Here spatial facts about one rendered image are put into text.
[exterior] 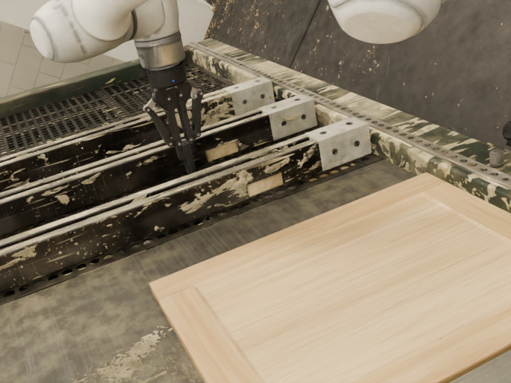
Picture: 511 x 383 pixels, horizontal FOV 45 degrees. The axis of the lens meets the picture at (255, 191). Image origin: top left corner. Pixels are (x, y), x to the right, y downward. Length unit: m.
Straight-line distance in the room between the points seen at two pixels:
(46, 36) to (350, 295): 0.63
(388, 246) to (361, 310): 0.16
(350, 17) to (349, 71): 2.39
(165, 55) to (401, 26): 0.61
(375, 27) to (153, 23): 0.57
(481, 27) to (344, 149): 1.32
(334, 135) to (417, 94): 1.38
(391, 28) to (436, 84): 1.91
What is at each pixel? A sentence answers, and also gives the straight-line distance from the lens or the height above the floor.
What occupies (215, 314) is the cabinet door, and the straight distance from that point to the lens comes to 0.94.
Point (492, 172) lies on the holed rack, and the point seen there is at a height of 0.88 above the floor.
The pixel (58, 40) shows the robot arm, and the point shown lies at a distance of 1.07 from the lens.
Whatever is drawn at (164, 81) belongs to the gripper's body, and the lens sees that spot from 1.23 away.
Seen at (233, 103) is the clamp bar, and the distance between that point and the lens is 1.71.
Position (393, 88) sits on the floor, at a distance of 2.79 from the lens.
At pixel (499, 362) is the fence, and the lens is 0.79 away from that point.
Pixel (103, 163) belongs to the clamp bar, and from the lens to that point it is 1.44.
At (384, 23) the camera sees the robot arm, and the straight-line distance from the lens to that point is 0.70.
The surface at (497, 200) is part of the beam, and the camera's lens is 1.11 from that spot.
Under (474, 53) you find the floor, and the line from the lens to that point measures 2.53.
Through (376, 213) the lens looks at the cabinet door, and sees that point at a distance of 1.12.
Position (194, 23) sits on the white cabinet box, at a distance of 4.71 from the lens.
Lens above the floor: 1.76
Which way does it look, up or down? 30 degrees down
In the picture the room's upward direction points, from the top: 76 degrees counter-clockwise
